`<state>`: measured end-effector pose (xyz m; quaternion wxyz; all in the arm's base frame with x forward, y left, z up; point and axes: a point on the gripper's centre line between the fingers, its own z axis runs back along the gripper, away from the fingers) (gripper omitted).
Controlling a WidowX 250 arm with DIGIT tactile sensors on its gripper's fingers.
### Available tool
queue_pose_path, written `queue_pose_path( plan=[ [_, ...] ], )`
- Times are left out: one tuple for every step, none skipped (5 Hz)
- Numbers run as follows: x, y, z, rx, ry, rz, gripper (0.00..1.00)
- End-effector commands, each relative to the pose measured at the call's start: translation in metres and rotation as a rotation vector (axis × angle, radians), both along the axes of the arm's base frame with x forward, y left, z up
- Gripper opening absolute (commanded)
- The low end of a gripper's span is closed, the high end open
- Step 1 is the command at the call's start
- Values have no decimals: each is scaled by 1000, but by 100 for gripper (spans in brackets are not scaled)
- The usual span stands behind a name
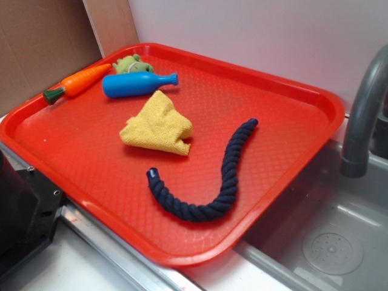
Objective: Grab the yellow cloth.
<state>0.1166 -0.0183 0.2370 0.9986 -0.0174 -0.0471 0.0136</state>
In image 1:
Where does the black device corner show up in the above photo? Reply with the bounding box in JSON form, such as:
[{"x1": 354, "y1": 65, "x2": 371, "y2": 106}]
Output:
[{"x1": 1, "y1": 153, "x2": 64, "y2": 279}]

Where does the grey sink basin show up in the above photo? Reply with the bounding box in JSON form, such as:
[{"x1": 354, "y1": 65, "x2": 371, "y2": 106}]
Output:
[{"x1": 184, "y1": 142, "x2": 387, "y2": 290}]

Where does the grey faucet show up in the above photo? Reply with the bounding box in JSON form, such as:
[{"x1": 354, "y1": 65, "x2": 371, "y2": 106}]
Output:
[{"x1": 340, "y1": 45, "x2": 387, "y2": 178}]

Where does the blue toy bottle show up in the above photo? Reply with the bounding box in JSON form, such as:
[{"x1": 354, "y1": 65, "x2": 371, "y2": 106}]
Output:
[{"x1": 102, "y1": 72, "x2": 179, "y2": 98}]

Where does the brown cardboard panel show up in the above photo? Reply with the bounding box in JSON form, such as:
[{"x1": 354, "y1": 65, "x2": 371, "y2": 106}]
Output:
[{"x1": 1, "y1": 1, "x2": 138, "y2": 115}]

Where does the yellow cloth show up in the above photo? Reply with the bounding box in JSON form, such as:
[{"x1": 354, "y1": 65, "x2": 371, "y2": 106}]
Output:
[{"x1": 119, "y1": 90, "x2": 193, "y2": 156}]

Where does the orange toy carrot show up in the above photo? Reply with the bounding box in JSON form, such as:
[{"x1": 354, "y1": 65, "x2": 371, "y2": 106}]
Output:
[{"x1": 42, "y1": 64, "x2": 112, "y2": 105}]

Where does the dark blue rope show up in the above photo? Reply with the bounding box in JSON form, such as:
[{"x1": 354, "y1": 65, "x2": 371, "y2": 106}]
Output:
[{"x1": 146, "y1": 118, "x2": 259, "y2": 223}]

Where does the green plush toy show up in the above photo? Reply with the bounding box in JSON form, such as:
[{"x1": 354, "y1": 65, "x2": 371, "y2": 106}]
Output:
[{"x1": 112, "y1": 54, "x2": 154, "y2": 74}]

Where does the red plastic tray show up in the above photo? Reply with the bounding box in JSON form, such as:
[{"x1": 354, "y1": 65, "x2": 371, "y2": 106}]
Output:
[{"x1": 1, "y1": 44, "x2": 345, "y2": 267}]

